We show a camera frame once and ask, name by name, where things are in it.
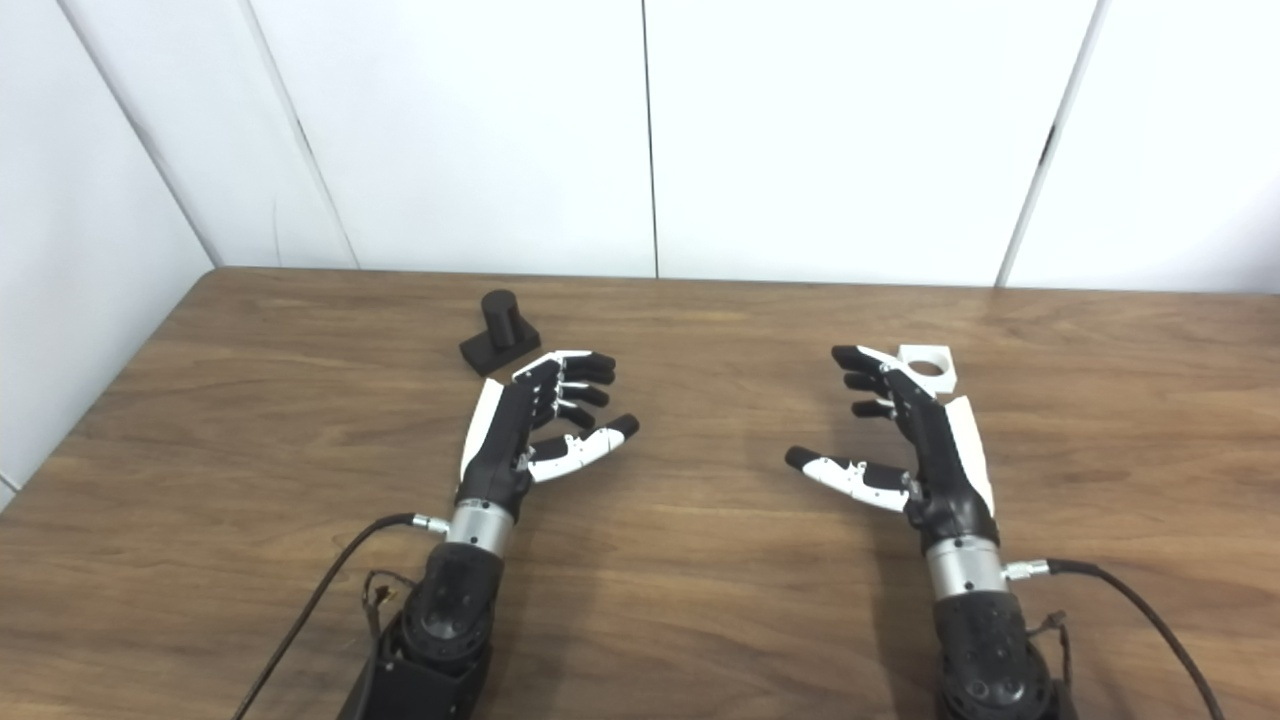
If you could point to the white square piece with hole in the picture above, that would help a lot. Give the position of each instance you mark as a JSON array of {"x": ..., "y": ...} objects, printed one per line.
[{"x": 948, "y": 379}]

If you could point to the black peg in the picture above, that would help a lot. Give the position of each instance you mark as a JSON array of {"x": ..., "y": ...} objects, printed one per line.
[{"x": 500, "y": 320}]

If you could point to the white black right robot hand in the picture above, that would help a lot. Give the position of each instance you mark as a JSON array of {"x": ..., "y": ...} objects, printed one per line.
[{"x": 945, "y": 460}]

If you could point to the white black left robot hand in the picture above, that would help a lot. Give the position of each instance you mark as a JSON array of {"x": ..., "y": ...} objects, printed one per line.
[{"x": 492, "y": 440}]

